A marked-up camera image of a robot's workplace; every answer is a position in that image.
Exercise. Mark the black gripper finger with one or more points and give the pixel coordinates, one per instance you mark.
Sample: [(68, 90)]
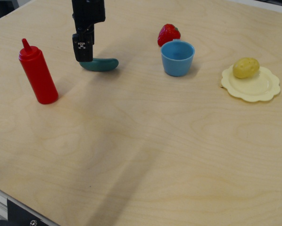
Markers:
[(90, 34), (82, 49)]

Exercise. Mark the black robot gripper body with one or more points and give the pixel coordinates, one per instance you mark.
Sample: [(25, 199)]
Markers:
[(86, 13)]

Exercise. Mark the green toy cucumber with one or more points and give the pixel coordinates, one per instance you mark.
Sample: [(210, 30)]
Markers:
[(100, 64)]

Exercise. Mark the blue plastic cup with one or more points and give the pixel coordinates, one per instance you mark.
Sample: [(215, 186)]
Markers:
[(177, 57)]

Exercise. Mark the red squeeze bottle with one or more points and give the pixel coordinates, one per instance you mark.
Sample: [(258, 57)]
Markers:
[(37, 72)]

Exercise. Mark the red toy strawberry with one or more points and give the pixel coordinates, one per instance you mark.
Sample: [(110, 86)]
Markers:
[(168, 33)]

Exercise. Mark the yellow toy potato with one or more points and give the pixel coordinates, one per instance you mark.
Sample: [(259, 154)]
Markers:
[(245, 67)]

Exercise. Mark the cream scalloped plate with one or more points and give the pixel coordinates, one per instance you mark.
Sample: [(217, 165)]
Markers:
[(262, 86)]

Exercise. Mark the black corner bracket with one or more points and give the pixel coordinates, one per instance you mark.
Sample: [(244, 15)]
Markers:
[(23, 216)]

